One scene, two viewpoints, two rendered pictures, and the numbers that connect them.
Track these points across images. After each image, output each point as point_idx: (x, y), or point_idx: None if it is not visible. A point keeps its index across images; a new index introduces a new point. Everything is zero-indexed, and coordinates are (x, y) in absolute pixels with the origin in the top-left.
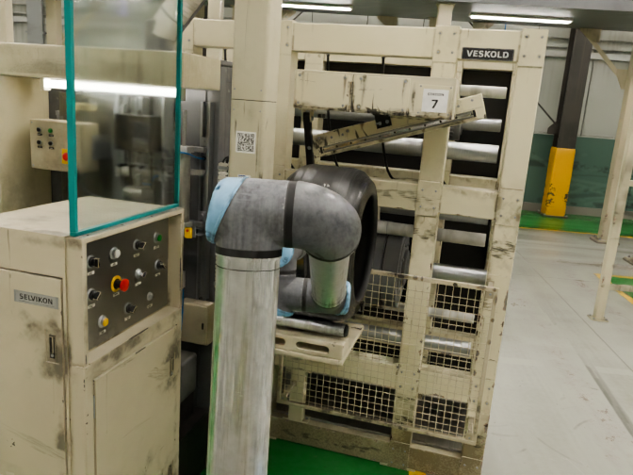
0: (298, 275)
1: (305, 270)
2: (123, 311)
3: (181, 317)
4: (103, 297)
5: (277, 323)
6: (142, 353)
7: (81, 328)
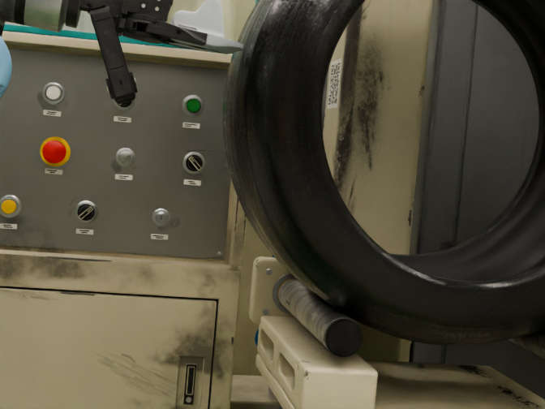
0: (107, 89)
1: (118, 77)
2: (74, 213)
3: (236, 290)
4: (15, 162)
5: (289, 310)
6: (83, 303)
7: None
